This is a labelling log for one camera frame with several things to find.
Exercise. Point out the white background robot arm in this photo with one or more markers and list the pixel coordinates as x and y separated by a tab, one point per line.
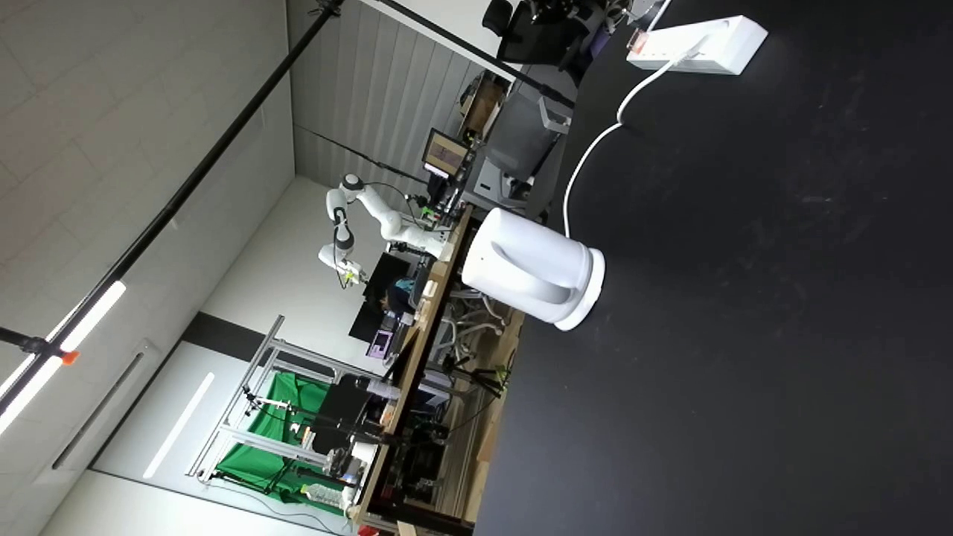
383	225

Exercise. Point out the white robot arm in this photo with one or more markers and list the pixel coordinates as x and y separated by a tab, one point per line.
530	267

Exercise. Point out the black monitor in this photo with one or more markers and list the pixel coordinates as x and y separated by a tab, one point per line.
389	292

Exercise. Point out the wooden workbench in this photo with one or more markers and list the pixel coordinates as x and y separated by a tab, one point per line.
421	367

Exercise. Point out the small framed monitor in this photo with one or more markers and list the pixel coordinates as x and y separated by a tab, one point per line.
444	152

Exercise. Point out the grey metal cabinet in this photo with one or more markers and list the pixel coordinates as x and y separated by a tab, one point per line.
523	136

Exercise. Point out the black bag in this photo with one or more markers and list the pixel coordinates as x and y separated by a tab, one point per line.
539	33

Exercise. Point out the green cloth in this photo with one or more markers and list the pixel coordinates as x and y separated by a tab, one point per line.
272	435

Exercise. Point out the long black pole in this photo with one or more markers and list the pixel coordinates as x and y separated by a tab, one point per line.
180	205

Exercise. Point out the ceiling light strip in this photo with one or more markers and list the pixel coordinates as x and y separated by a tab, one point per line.
64	352

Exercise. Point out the black clamp with orange tip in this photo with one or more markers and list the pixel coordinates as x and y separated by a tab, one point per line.
45	349

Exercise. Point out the metal frame rack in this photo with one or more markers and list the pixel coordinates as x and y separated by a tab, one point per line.
253	406

